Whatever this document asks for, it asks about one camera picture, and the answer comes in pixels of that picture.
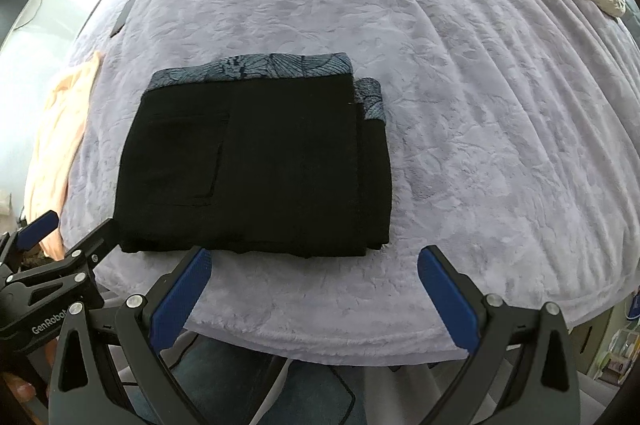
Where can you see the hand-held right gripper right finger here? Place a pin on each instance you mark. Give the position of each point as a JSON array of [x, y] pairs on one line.
[[447, 305]]

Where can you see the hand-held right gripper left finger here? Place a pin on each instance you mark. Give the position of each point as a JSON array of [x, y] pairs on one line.
[[182, 297]]

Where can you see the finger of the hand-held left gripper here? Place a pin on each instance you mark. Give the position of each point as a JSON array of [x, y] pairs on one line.
[[100, 240], [37, 227]]

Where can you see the black pants with patterned waistband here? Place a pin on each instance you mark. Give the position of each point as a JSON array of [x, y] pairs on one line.
[[250, 165]]

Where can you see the person's left hand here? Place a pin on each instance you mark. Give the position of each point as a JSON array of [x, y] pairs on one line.
[[21, 389]]

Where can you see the peach cloth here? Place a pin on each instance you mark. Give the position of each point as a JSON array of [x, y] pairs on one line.
[[60, 130]]

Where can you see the shelf with small packages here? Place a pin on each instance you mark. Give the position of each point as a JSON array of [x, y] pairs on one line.
[[617, 350]]

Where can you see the lilac embossed plush blanket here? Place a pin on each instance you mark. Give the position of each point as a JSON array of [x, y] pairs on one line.
[[475, 130]]

